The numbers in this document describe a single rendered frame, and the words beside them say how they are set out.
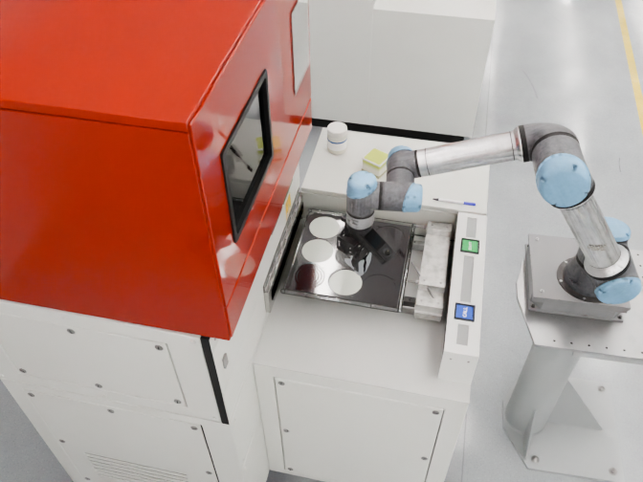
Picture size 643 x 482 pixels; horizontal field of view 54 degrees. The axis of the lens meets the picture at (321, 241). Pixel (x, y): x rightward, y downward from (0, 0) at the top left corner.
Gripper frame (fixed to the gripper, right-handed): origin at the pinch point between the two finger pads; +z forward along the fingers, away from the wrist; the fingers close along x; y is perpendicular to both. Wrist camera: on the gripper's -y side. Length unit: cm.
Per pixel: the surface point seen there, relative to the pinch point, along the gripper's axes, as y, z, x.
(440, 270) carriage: -12.1, 11.3, -24.8
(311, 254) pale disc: 22.0, 9.4, -1.9
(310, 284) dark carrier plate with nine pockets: 14.2, 9.5, 7.4
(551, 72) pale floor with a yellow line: 64, 99, -296
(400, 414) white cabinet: -27.1, 30.6, 14.5
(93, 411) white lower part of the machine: 40, 27, 74
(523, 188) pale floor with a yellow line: 20, 99, -176
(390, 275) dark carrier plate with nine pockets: -2.5, 9.3, -11.3
